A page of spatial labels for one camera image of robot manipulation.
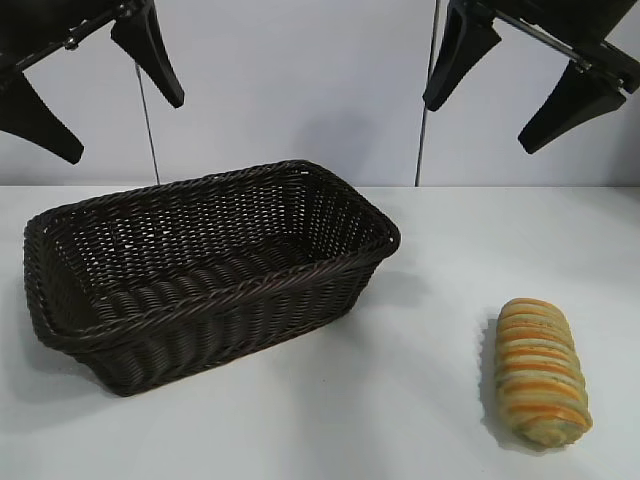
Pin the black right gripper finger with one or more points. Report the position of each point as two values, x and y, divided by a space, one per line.
575 107
462 45

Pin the long striped bread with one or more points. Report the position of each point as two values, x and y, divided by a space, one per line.
540 365

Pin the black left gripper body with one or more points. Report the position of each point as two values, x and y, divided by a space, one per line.
45 25

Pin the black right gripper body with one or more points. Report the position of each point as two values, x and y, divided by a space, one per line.
590 30

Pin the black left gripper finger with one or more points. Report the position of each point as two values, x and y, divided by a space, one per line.
42 122
150 50

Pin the dark brown woven basket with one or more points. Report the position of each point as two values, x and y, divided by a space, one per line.
210 320

